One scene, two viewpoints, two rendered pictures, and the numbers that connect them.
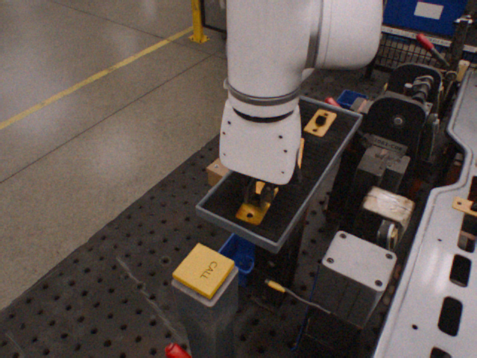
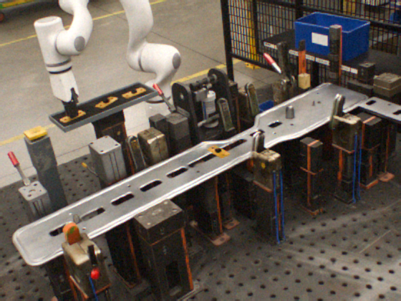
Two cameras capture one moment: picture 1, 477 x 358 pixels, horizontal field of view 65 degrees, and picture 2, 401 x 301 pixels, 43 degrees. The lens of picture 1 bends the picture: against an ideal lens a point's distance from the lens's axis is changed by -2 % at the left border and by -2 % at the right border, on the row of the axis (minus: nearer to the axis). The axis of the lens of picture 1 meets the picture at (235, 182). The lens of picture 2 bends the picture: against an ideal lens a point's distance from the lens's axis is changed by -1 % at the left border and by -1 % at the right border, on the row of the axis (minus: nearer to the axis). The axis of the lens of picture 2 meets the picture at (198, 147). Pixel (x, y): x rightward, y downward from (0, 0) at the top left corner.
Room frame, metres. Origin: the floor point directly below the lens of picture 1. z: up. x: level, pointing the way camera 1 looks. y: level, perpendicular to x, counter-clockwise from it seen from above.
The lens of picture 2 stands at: (-0.86, -1.09, 1.91)
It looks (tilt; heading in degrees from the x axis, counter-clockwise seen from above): 30 degrees down; 26
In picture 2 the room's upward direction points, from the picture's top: 8 degrees counter-clockwise
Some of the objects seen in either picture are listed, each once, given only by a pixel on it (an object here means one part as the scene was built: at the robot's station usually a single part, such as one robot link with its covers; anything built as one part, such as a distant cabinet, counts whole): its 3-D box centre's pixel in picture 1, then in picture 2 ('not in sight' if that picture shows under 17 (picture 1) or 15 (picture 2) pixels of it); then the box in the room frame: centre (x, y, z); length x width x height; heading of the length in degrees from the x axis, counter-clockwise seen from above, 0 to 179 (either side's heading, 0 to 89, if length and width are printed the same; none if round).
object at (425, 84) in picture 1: (384, 167); (207, 135); (0.71, -0.38, 0.94); 0.18 x 0.13 x 0.49; 148
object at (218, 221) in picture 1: (290, 158); (104, 104); (0.50, -0.09, 1.16); 0.37 x 0.14 x 0.02; 148
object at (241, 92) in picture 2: not in sight; (248, 132); (0.87, -0.49, 0.88); 0.11 x 0.09 x 0.37; 58
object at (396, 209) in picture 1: (365, 262); (159, 180); (0.47, -0.28, 0.89); 0.13 x 0.11 x 0.38; 58
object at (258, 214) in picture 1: (257, 200); (72, 115); (0.39, -0.03, 1.17); 0.08 x 0.04 x 0.01; 155
